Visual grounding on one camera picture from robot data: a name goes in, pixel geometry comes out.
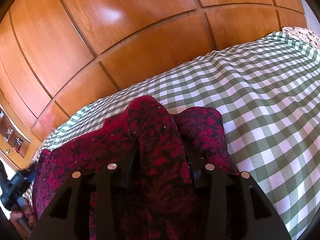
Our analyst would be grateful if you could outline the red black floral garment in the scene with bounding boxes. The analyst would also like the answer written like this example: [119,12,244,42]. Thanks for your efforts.
[32,95,239,239]

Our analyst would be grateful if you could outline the person's left hand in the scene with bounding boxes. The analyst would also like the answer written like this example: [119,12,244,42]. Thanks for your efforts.
[9,197,37,239]

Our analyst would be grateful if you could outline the green white checkered bedspread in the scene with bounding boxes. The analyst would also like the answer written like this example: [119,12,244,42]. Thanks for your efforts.
[23,31,320,240]

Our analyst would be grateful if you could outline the wooden headboard panel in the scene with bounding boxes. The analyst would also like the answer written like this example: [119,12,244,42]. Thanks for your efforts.
[1,0,306,140]

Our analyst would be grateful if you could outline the floral pillow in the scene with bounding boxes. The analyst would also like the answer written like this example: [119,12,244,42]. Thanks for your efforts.
[282,27,320,49]

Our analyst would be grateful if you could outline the wooden wall shelf niche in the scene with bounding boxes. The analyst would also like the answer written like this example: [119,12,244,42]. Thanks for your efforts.
[1,107,42,171]

